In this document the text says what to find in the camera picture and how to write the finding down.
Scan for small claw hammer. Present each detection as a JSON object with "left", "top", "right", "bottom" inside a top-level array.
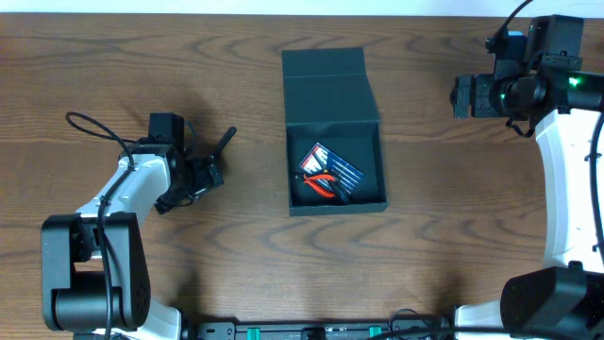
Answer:
[{"left": 208, "top": 127, "right": 237, "bottom": 160}]

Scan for red black pliers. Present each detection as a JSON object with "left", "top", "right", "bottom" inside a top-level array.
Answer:
[{"left": 294, "top": 173, "right": 341, "bottom": 198}]

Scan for blue precision screwdriver set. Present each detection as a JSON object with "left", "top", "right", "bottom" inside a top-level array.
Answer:
[{"left": 299, "top": 143, "right": 364, "bottom": 195}]

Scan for black yellow screwdriver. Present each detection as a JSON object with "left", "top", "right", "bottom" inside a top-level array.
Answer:
[{"left": 326, "top": 170, "right": 350, "bottom": 205}]

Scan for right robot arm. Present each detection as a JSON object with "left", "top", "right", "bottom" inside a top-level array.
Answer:
[{"left": 450, "top": 15, "right": 603, "bottom": 339}]

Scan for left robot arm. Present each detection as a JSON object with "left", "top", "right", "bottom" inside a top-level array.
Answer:
[{"left": 41, "top": 112, "right": 237, "bottom": 339}]

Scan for dark green open box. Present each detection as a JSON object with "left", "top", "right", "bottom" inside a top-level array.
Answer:
[{"left": 281, "top": 47, "right": 388, "bottom": 216}]

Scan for left black cable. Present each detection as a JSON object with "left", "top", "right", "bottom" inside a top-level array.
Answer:
[{"left": 64, "top": 110, "right": 138, "bottom": 340}]

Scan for black cable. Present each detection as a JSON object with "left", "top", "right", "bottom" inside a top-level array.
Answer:
[
  {"left": 64, "top": 110, "right": 138, "bottom": 340},
  {"left": 490, "top": 0, "right": 534, "bottom": 43}
]

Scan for right black cable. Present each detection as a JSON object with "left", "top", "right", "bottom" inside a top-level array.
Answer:
[{"left": 490, "top": 0, "right": 534, "bottom": 43}]

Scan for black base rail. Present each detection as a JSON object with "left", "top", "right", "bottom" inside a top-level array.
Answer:
[{"left": 193, "top": 317, "right": 433, "bottom": 340}]

